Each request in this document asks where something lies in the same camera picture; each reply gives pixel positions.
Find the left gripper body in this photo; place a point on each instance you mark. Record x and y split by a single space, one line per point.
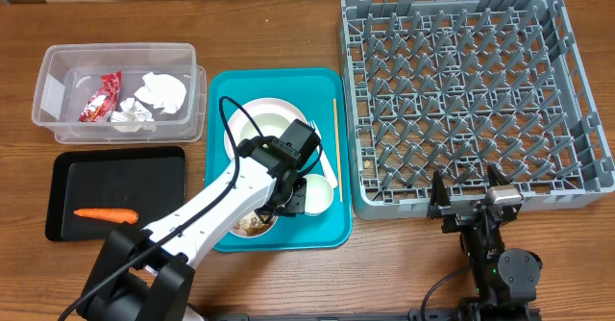
289 205

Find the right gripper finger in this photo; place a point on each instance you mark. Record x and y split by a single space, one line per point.
495 177
440 203

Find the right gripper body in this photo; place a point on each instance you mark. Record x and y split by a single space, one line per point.
462 217

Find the small bowl with nuts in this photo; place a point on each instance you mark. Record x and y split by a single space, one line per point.
253 225

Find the white napkin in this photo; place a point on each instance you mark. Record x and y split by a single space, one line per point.
132 117
162 91

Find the orange carrot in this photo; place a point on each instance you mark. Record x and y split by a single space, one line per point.
109 215

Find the red snack wrapper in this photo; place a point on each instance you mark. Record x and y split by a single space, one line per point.
103 102

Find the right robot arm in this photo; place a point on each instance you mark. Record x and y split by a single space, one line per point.
505 279

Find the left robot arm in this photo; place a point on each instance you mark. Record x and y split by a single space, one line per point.
148 274

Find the white plastic cup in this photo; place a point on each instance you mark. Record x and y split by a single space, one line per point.
319 195

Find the white plastic fork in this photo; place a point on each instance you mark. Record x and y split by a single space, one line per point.
325 163

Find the grey dish rack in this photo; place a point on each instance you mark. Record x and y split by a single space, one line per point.
450 87

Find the wooden chopstick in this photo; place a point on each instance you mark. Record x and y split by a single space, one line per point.
337 147

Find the teal plastic tray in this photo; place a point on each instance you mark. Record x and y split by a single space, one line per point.
311 90

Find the black plastic tray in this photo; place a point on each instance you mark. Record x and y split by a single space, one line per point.
149 181

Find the clear plastic bin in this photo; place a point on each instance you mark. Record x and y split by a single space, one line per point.
71 73

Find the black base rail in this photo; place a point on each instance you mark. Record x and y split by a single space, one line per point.
412 315

